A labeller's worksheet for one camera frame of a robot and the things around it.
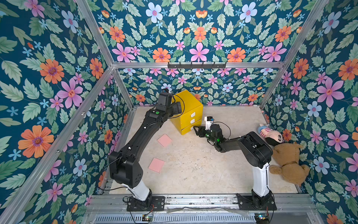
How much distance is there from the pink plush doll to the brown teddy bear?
0.08 feet

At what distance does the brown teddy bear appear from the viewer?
0.77m

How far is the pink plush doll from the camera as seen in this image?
0.91m
